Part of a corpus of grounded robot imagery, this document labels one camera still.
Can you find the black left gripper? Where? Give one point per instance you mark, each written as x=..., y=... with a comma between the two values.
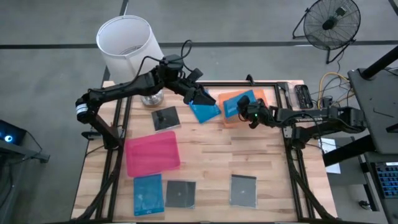
x=188, y=84

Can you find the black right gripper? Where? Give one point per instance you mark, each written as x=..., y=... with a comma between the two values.
x=259, y=112

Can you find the blue jewel case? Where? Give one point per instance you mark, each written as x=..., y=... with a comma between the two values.
x=205, y=113
x=148, y=194
x=233, y=104

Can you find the black jewel case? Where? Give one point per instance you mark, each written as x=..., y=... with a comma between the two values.
x=243, y=191
x=180, y=194
x=166, y=118

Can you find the pink translucent plastic bin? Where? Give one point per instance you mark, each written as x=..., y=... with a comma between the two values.
x=152, y=154

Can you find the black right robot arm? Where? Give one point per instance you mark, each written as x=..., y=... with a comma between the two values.
x=317, y=119

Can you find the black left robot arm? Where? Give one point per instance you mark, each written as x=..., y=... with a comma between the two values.
x=124, y=88

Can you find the orange translucent plastic bin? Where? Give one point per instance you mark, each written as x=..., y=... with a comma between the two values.
x=231, y=122

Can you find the white shade table lamp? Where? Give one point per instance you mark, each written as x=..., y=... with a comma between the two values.
x=124, y=40

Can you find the white paper sheet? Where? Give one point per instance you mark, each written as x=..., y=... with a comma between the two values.
x=334, y=168

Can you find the black stand beam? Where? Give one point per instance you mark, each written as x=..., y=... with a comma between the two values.
x=345, y=152

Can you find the black floor fan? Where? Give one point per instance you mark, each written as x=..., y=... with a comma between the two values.
x=331, y=25

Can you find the grey side desk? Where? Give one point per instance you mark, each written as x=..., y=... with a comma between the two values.
x=376, y=109

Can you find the backlit black keyboard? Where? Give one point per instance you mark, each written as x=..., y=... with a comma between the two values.
x=388, y=180

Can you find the grey equipment stand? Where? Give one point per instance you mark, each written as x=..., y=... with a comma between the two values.
x=18, y=153

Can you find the computer case with blue light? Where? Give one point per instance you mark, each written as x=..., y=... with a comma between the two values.
x=9, y=133

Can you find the black aluminium table frame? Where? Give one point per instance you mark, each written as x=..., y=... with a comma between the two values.
x=217, y=84

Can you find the black clamp mount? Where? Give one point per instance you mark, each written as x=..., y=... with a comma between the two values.
x=249, y=79

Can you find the black diagonal stand post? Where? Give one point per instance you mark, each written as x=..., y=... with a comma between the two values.
x=379, y=63

